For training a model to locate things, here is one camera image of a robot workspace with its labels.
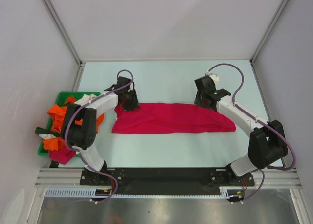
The black white garment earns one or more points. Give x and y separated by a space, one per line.
46 134

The orange t shirt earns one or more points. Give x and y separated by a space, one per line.
57 114

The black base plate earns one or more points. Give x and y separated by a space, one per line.
176 181

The white slotted cable duct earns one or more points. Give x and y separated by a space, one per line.
100 193

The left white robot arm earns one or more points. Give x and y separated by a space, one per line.
79 126

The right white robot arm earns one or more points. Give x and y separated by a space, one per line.
266 140

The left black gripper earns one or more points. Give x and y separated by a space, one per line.
135 103

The magenta t shirt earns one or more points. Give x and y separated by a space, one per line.
168 118

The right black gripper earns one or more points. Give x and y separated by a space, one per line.
198 102

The aluminium frame rail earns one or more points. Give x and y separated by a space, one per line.
70 177

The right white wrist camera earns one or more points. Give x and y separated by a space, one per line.
213 76

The cream t shirt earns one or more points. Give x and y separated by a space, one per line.
85 99

